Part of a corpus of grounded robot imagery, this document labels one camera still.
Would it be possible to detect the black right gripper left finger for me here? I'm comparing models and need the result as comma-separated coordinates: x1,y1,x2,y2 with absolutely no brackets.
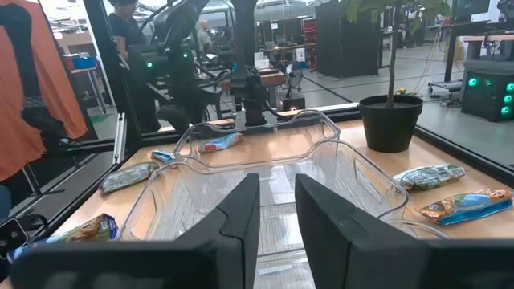
8,172,262,289

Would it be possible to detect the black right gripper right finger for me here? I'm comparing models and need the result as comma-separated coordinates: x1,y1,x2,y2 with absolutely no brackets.
294,173,514,289

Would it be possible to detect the red and blue granola bar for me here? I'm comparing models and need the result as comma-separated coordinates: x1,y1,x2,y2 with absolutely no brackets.
198,132,245,155

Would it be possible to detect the blue and orange granola bar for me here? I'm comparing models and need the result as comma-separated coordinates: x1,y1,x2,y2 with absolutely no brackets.
6,212,120,264
151,149,177,165
418,187,514,226

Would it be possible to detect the green and white granola bar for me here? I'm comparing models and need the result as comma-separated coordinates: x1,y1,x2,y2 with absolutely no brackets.
392,162,467,191
98,161,161,195

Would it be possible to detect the person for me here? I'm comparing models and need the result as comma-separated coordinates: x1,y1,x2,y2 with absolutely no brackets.
106,0,161,133
195,18,214,55

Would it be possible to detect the white box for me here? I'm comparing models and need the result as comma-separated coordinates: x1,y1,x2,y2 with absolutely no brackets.
253,51,271,70

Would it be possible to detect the wooden workbench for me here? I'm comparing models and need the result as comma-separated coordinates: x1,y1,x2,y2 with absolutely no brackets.
219,67,287,109

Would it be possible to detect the small white table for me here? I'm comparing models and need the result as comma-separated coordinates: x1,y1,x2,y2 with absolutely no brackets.
70,66,108,115

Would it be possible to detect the black box with light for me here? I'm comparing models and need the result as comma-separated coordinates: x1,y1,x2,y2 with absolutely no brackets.
279,95,307,112

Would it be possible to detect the blue storage crate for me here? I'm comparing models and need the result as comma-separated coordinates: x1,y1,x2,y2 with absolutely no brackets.
71,55,98,70

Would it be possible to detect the black floor fan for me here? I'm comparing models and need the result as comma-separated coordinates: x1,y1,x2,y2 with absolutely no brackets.
283,62,306,100

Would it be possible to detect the orange cloth panel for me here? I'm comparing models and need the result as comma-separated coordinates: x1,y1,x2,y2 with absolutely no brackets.
0,0,89,182

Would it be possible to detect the green plant in black pot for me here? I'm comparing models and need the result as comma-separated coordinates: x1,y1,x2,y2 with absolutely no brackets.
339,0,454,154

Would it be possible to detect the black partition cabinet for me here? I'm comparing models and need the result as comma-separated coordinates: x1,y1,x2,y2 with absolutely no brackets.
314,0,381,79

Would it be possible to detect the black equipment stand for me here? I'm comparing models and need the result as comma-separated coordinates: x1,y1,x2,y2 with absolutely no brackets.
0,2,71,156

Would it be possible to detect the computer tower with green fans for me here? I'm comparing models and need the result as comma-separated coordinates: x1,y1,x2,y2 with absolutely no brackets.
460,59,514,123

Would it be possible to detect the black desk on wheels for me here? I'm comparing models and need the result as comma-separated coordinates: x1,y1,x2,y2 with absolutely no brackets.
427,19,514,94

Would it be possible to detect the silver aluminium bracket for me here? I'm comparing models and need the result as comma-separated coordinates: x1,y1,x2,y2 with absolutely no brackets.
112,112,128,165

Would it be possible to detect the black aluminium table frame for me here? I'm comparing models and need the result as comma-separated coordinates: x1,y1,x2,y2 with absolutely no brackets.
23,0,514,242

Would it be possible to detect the yellow cable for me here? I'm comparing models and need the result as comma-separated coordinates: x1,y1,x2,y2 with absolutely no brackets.
413,27,443,96

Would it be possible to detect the black table-level camera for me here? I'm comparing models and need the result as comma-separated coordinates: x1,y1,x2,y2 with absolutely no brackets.
0,218,30,260

